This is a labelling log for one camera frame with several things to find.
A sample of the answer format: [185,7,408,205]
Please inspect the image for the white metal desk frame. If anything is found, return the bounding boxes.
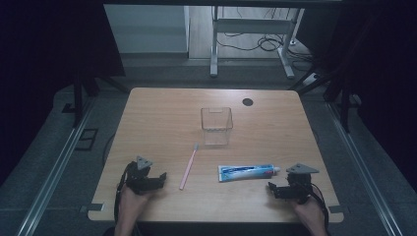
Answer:
[208,5,306,80]

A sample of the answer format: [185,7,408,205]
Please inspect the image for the right hand-held gripper black cable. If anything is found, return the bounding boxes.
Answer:
[309,184,330,230]

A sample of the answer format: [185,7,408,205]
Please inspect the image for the blue white toothpaste tube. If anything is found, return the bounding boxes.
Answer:
[217,163,282,184]

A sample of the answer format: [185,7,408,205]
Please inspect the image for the white power strip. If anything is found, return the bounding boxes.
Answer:
[302,73,321,89]

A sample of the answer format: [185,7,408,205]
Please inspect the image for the white cabinet panel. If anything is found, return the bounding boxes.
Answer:
[103,4,191,55]

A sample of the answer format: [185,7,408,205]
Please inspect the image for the grey metal floor rail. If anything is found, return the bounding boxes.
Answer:
[326,100,403,236]
[15,96,96,236]

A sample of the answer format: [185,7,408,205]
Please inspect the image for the clear plastic square cup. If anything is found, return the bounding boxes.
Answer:
[200,106,234,147]

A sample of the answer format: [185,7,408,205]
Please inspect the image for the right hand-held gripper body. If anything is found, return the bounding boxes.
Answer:
[283,162,321,205]

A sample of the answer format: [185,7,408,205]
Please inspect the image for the dark curtain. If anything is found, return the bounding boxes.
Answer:
[294,0,417,185]
[0,0,126,187]

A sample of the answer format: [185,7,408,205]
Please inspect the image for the black metal stand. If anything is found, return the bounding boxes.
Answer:
[287,62,360,134]
[61,62,130,130]

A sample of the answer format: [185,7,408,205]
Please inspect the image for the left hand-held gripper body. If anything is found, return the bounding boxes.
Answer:
[125,155,161,195]

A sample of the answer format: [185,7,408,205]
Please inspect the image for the black floor cables bundle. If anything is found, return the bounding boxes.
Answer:
[215,7,317,72]

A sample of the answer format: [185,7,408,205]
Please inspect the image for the pink toothbrush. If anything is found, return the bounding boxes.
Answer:
[178,142,201,192]

